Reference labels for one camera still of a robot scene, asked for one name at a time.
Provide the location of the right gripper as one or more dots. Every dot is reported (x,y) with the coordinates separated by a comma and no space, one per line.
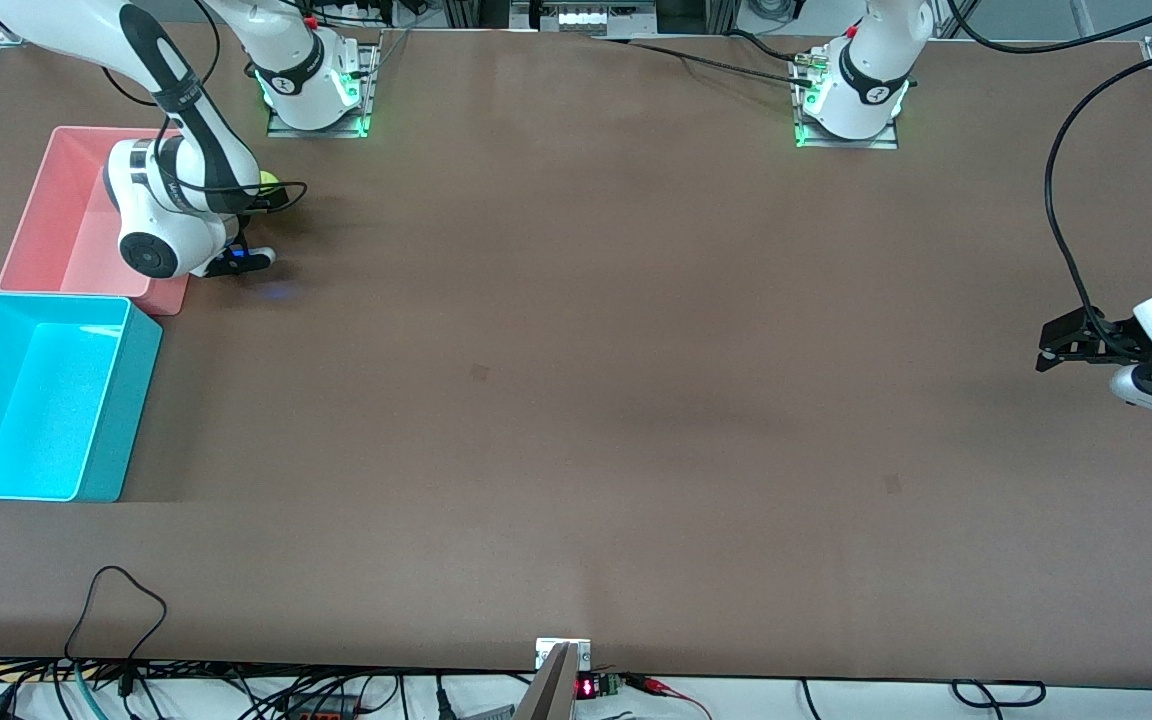
(279,197)

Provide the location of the circuit board with red display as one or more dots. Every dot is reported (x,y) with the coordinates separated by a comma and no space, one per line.
(596,686)

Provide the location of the blue plastic bin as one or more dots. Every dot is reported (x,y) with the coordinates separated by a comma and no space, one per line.
(36,400)

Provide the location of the yellow-green tennis ball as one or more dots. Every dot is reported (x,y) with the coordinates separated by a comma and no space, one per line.
(269,181)

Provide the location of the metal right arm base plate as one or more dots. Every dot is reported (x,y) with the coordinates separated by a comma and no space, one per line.
(366,95)

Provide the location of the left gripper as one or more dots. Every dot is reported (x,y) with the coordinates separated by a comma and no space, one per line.
(1122,338)

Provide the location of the grey metal camera mount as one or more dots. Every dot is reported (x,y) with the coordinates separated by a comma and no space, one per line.
(556,680)

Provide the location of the metal box with white lights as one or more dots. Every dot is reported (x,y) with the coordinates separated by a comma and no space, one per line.
(586,17)

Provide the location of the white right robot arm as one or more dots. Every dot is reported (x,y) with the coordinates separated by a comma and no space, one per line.
(166,170)

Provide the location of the orange connector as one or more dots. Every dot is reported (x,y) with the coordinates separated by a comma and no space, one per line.
(321,713)

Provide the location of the pink plastic bin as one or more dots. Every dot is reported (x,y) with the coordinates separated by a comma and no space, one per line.
(56,230)

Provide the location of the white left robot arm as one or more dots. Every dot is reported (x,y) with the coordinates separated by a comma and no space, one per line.
(866,80)

